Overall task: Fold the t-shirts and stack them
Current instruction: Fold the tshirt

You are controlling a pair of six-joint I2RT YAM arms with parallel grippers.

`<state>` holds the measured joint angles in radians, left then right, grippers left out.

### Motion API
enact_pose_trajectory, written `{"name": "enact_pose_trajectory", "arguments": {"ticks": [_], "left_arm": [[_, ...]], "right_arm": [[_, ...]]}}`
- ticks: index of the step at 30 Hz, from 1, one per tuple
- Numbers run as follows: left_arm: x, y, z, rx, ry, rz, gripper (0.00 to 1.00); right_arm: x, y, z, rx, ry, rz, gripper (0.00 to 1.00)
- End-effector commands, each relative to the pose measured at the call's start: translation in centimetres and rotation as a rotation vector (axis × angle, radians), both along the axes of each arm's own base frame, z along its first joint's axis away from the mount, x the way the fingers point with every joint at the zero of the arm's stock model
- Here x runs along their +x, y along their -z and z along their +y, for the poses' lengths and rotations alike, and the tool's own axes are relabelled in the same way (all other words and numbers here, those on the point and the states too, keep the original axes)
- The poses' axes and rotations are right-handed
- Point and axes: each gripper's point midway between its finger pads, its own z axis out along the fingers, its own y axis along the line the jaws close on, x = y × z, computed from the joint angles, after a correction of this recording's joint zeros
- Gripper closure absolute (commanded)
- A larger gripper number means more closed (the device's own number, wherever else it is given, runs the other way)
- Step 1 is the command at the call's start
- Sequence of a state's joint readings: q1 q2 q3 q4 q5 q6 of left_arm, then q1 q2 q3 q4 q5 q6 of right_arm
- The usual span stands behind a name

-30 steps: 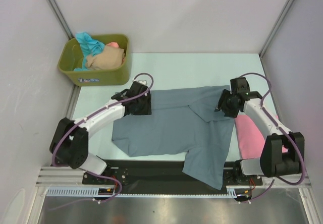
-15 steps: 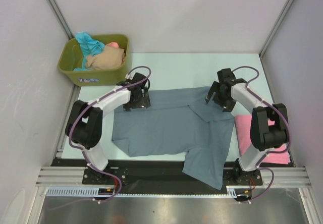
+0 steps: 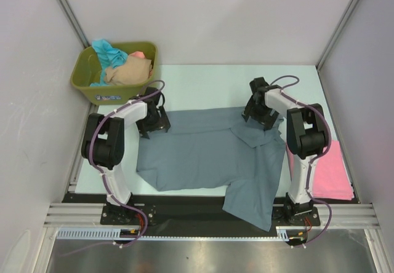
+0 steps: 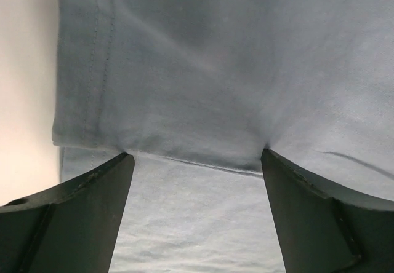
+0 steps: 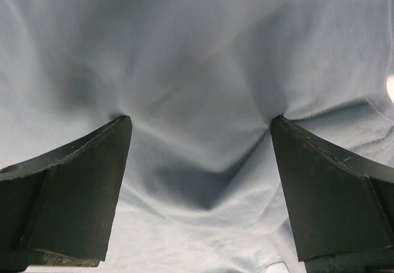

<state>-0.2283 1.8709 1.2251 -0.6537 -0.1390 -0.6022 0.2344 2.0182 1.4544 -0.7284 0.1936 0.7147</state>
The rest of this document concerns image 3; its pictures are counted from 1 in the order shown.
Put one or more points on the right aluminium corner post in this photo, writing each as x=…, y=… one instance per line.
x=339, y=29

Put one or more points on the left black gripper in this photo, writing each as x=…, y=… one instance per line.
x=162, y=123

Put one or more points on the olive green plastic bin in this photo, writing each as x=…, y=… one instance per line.
x=87, y=71

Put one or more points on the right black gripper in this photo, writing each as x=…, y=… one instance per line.
x=267, y=120

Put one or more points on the grey blue t shirt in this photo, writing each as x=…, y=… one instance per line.
x=211, y=148

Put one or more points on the aluminium corner post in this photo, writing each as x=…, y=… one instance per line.
x=74, y=23
x=339, y=29

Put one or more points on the left aluminium corner post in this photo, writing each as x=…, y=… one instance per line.
x=74, y=23

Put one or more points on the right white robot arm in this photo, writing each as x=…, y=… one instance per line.
x=308, y=137

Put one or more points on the turquoise t shirt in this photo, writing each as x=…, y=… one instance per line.
x=109, y=57

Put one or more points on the aluminium front rail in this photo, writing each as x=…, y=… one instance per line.
x=344, y=216

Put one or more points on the salmon pink t shirt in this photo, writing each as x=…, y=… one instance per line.
x=138, y=54

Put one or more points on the blue slotted cable duct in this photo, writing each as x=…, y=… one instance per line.
x=118, y=234

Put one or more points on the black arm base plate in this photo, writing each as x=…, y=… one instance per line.
x=183, y=216

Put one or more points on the folded pink t shirt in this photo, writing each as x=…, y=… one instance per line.
x=328, y=180

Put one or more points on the beige t shirt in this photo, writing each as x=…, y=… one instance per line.
x=135, y=71

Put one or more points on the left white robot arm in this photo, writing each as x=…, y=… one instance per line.
x=103, y=144

